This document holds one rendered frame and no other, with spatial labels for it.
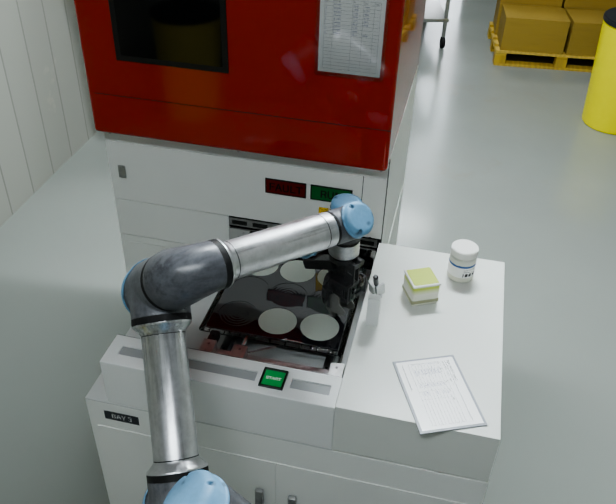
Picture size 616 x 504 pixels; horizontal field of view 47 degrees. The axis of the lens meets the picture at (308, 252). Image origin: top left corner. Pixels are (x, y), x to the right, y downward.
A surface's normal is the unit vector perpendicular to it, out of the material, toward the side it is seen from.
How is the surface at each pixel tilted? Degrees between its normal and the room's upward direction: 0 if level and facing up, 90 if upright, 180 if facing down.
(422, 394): 0
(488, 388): 0
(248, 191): 90
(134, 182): 90
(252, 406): 90
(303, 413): 90
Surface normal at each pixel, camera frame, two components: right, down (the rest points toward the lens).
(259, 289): 0.03, -0.80
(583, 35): -0.08, 0.59
